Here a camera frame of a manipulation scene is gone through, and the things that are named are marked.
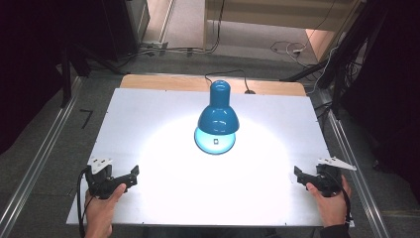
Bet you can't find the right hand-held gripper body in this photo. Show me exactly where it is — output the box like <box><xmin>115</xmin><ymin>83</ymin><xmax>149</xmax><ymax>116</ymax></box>
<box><xmin>304</xmin><ymin>156</ymin><xmax>358</xmax><ymax>198</ymax></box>

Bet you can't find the white work board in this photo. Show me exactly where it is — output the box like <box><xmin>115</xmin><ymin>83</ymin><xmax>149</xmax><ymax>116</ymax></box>
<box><xmin>65</xmin><ymin>87</ymin><xmax>356</xmax><ymax>228</ymax></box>

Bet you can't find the blue desk lamp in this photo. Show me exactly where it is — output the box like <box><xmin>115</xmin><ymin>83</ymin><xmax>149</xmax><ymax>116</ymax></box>
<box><xmin>193</xmin><ymin>79</ymin><xmax>241</xmax><ymax>156</ymax></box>

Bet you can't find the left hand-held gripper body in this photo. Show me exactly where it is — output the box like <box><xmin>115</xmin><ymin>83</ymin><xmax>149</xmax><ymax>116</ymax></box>
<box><xmin>84</xmin><ymin>157</ymin><xmax>133</xmax><ymax>200</ymax></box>

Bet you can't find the person's left hand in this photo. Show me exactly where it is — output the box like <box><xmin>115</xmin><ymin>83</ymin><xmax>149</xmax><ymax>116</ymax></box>
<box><xmin>83</xmin><ymin>182</ymin><xmax>128</xmax><ymax>238</ymax></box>

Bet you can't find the dark cabinet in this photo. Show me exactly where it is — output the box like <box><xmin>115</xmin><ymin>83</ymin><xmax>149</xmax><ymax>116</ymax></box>
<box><xmin>95</xmin><ymin>0</ymin><xmax>152</xmax><ymax>62</ymax></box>

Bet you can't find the grey power strip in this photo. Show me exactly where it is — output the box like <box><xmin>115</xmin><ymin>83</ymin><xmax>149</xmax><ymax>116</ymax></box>
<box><xmin>140</xmin><ymin>40</ymin><xmax>169</xmax><ymax>51</ymax></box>

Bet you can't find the white floor cable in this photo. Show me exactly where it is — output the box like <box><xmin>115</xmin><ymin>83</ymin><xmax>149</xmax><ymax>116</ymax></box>
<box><xmin>269</xmin><ymin>40</ymin><xmax>341</xmax><ymax>95</ymax></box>

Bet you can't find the metal floor rail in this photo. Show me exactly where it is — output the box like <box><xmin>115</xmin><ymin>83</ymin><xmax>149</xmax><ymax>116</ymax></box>
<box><xmin>0</xmin><ymin>76</ymin><xmax>83</xmax><ymax>238</ymax></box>
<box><xmin>319</xmin><ymin>90</ymin><xmax>392</xmax><ymax>238</ymax></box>

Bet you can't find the black metal stand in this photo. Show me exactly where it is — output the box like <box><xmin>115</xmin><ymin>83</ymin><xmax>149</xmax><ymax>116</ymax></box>
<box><xmin>57</xmin><ymin>43</ymin><xmax>125</xmax><ymax>108</ymax></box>

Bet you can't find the person's right hand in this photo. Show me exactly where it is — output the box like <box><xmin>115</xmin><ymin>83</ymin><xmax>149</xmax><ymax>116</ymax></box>
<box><xmin>305</xmin><ymin>174</ymin><xmax>353</xmax><ymax>229</ymax></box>

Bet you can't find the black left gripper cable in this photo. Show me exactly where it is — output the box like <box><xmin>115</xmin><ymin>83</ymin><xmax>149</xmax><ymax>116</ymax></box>
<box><xmin>76</xmin><ymin>167</ymin><xmax>95</xmax><ymax>238</ymax></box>

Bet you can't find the black lamp cable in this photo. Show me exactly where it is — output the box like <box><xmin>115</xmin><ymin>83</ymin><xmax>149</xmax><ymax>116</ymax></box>
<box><xmin>204</xmin><ymin>68</ymin><xmax>256</xmax><ymax>95</ymax></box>

